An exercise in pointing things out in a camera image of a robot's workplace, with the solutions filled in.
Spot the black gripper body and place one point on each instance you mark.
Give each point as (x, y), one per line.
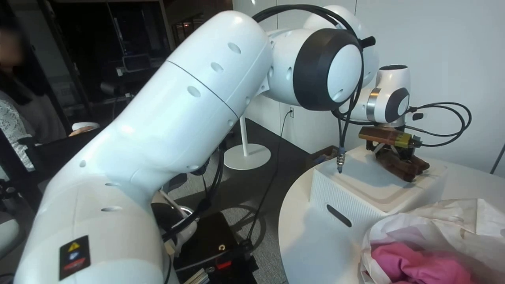
(391, 151)

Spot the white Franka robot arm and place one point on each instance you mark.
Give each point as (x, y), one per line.
(173, 121)

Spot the white basket box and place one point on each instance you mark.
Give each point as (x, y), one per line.
(336, 198)

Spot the white round side table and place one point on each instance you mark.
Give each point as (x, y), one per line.
(246, 157)

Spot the black floor control box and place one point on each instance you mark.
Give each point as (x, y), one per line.
(210, 242)

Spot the person in grey sweater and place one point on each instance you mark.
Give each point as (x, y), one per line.
(31, 116)

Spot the yellow-green wrist camera board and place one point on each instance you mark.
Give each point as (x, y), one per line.
(388, 138)

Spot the white wall outlet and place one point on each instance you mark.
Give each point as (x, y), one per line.
(289, 113)

